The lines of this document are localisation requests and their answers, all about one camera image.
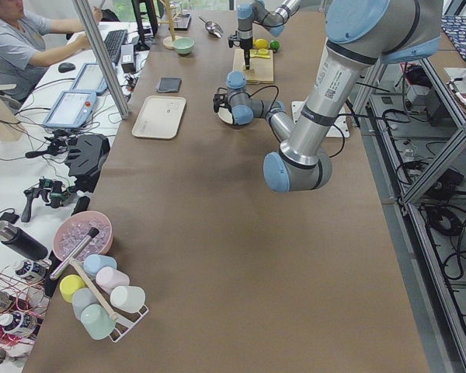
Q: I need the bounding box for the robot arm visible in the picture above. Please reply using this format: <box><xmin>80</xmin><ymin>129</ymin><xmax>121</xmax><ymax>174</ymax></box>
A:
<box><xmin>228</xmin><ymin>0</ymin><xmax>301</xmax><ymax>70</ymax></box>
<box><xmin>213</xmin><ymin>0</ymin><xmax>443</xmax><ymax>193</ymax></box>

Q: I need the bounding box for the yellow plastic knife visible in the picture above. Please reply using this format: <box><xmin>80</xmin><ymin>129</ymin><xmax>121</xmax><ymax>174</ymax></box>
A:
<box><xmin>250</xmin><ymin>54</ymin><xmax>271</xmax><ymax>59</ymax></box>

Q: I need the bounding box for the pink bowl of ice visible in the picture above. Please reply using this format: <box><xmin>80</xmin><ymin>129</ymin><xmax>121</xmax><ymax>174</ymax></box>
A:
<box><xmin>53</xmin><ymin>211</ymin><xmax>113</xmax><ymax>261</ymax></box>

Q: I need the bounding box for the wooden cutting board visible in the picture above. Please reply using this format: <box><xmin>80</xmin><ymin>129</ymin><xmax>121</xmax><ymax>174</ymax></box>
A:
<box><xmin>232</xmin><ymin>49</ymin><xmax>274</xmax><ymax>83</ymax></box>

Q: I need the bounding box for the cream round plate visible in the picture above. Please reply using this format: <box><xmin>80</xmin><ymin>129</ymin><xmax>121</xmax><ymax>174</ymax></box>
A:
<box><xmin>217</xmin><ymin>107</ymin><xmax>235</xmax><ymax>125</ymax></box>

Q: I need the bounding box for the green lime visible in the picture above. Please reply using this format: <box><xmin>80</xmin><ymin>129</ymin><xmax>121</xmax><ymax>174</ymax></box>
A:
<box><xmin>270</xmin><ymin>40</ymin><xmax>280</xmax><ymax>51</ymax></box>

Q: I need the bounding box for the cream rabbit tray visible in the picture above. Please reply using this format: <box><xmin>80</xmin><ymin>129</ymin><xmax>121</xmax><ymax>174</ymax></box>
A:
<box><xmin>131</xmin><ymin>96</ymin><xmax>186</xmax><ymax>140</ymax></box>

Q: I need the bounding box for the yellow cup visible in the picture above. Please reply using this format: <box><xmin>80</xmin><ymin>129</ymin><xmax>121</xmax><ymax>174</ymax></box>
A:
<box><xmin>59</xmin><ymin>274</ymin><xmax>86</xmax><ymax>303</ymax></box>

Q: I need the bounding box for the near teach pendant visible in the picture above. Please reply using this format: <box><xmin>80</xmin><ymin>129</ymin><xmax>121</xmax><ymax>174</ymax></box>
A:
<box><xmin>43</xmin><ymin>89</ymin><xmax>97</xmax><ymax>129</ymax></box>

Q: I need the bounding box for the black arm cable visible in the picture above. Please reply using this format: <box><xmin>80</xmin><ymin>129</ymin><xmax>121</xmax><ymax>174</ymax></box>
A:
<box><xmin>246</xmin><ymin>85</ymin><xmax>346</xmax><ymax>159</ymax></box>

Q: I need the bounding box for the mint green cup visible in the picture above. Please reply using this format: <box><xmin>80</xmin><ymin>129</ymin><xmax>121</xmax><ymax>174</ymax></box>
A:
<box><xmin>80</xmin><ymin>304</ymin><xmax>116</xmax><ymax>340</ymax></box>

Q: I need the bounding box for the black stand device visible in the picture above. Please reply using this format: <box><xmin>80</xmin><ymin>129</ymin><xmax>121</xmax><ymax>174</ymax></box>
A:
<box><xmin>64</xmin><ymin>134</ymin><xmax>110</xmax><ymax>193</ymax></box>

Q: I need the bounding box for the black computer mouse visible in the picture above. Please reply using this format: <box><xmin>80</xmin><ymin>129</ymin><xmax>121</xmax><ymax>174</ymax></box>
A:
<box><xmin>57</xmin><ymin>62</ymin><xmax>76</xmax><ymax>73</ymax></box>

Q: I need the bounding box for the metal ice scoop handle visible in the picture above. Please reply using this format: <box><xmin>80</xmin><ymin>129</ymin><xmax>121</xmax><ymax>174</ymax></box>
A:
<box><xmin>49</xmin><ymin>227</ymin><xmax>99</xmax><ymax>281</ymax></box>

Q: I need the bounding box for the black keyboard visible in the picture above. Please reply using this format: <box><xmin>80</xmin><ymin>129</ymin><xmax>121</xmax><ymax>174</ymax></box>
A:
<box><xmin>104</xmin><ymin>30</ymin><xmax>127</xmax><ymax>64</ymax></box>

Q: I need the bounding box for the metal scoop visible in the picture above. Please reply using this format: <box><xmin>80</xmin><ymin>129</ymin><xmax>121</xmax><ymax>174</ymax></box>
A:
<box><xmin>199</xmin><ymin>16</ymin><xmax>224</xmax><ymax>38</ymax></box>

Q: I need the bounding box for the white cup rack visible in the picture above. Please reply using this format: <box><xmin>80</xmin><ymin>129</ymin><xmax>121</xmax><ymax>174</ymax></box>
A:
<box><xmin>108</xmin><ymin>305</ymin><xmax>150</xmax><ymax>343</ymax></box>

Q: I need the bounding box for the wooden mug tree stand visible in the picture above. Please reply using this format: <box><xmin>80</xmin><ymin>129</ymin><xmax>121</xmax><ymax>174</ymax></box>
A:
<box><xmin>158</xmin><ymin>0</ymin><xmax>179</xmax><ymax>50</ymax></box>

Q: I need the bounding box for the pink cup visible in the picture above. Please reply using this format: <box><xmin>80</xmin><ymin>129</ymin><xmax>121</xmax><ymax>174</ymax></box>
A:
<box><xmin>95</xmin><ymin>267</ymin><xmax>130</xmax><ymax>295</ymax></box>

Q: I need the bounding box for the wooden stick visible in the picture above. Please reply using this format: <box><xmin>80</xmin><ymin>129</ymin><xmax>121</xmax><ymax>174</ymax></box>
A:
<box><xmin>69</xmin><ymin>259</ymin><xmax>118</xmax><ymax>320</ymax></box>

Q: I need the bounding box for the blue cup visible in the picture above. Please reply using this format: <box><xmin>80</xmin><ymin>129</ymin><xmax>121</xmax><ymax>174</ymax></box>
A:
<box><xmin>82</xmin><ymin>254</ymin><xmax>117</xmax><ymax>279</ymax></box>

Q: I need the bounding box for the grey folded cloth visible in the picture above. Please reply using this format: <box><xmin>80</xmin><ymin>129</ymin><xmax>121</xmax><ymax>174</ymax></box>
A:
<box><xmin>156</xmin><ymin>77</ymin><xmax>182</xmax><ymax>93</ymax></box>

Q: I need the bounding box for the seated person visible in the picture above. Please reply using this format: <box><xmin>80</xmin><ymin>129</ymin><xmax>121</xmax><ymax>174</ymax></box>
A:
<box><xmin>0</xmin><ymin>1</ymin><xmax>91</xmax><ymax>102</ymax></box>

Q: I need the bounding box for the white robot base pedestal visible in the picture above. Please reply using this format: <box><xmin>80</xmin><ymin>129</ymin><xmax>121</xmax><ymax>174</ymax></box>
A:
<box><xmin>290</xmin><ymin>99</ymin><xmax>351</xmax><ymax>138</ymax></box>

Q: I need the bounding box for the grey cup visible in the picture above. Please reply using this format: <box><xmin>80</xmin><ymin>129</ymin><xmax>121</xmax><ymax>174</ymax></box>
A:
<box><xmin>71</xmin><ymin>288</ymin><xmax>99</xmax><ymax>321</ymax></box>

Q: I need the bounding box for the teach pendant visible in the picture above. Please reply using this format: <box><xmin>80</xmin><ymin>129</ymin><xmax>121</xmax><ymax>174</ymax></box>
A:
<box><xmin>43</xmin><ymin>89</ymin><xmax>97</xmax><ymax>129</ymax></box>
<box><xmin>71</xmin><ymin>63</ymin><xmax>108</xmax><ymax>96</ymax></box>

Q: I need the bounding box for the white cup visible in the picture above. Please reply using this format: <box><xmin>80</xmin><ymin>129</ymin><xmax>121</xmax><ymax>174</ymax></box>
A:
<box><xmin>110</xmin><ymin>285</ymin><xmax>146</xmax><ymax>313</ymax></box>

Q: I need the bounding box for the black thermos bottle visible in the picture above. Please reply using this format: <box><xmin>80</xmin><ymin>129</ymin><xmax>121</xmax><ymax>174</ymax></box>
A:
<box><xmin>0</xmin><ymin>220</ymin><xmax>48</xmax><ymax>261</ymax></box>

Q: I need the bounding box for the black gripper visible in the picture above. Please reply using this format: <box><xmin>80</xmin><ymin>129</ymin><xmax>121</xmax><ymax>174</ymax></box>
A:
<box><xmin>228</xmin><ymin>30</ymin><xmax>253</xmax><ymax>71</ymax></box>
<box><xmin>213</xmin><ymin>87</ymin><xmax>231</xmax><ymax>113</ymax></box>

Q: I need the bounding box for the mint green bowl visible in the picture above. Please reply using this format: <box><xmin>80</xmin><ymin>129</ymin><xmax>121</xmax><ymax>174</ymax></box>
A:
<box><xmin>173</xmin><ymin>37</ymin><xmax>195</xmax><ymax>56</ymax></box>

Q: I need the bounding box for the far teach pendant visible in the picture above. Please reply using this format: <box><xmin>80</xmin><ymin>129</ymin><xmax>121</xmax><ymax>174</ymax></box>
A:
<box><xmin>71</xmin><ymin>63</ymin><xmax>108</xmax><ymax>96</ymax></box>

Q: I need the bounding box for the aluminium frame post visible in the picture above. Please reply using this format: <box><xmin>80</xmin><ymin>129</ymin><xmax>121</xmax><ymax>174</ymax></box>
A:
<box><xmin>72</xmin><ymin>0</ymin><xmax>130</xmax><ymax>120</ymax></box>

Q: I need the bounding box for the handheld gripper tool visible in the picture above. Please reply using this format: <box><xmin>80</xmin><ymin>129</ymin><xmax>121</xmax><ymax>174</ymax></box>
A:
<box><xmin>20</xmin><ymin>177</ymin><xmax>78</xmax><ymax>222</ymax></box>

